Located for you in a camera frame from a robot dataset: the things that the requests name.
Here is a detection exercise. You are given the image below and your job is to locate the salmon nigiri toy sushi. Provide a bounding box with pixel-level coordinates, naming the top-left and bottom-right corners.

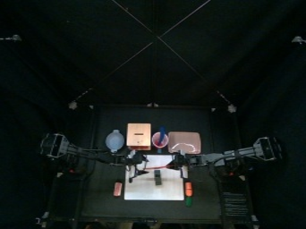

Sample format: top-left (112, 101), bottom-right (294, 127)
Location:
top-left (112, 182), bottom-right (123, 198)

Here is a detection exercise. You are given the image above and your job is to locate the red plastic cup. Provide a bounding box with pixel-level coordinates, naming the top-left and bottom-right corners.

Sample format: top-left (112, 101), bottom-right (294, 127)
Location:
top-left (151, 131), bottom-right (170, 148)

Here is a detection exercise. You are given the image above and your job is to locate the white cutting board with handle hole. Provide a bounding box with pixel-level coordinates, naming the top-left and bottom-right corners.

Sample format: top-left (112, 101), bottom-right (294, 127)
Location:
top-left (123, 154), bottom-right (187, 201)

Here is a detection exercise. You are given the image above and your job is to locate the red toy knife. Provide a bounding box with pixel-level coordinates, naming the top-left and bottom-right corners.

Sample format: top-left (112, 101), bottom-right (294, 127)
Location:
top-left (142, 165), bottom-right (178, 171)

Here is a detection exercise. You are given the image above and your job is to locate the thin frame cord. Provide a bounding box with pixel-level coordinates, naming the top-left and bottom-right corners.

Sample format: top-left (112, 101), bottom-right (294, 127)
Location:
top-left (111, 0), bottom-right (236, 109)
top-left (71, 0), bottom-right (211, 106)

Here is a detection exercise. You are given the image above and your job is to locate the orange toy food piece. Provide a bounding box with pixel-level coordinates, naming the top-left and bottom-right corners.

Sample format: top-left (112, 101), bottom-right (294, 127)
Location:
top-left (184, 182), bottom-right (194, 198)

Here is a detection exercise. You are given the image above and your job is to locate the blue utensil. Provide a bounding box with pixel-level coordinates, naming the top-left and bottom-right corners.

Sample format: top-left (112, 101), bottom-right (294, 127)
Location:
top-left (158, 126), bottom-right (166, 154)

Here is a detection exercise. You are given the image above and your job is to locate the wooden box with slot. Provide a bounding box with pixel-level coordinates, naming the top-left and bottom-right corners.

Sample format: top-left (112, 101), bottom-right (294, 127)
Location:
top-left (125, 123), bottom-right (154, 151)

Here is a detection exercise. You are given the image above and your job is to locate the pale blue bowl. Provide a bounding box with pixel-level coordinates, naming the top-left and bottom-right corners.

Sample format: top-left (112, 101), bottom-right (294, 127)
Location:
top-left (104, 129), bottom-right (125, 154)

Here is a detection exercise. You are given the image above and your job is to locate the beige rectangular plate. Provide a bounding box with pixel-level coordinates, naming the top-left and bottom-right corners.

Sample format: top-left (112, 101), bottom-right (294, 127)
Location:
top-left (166, 131), bottom-right (202, 155)

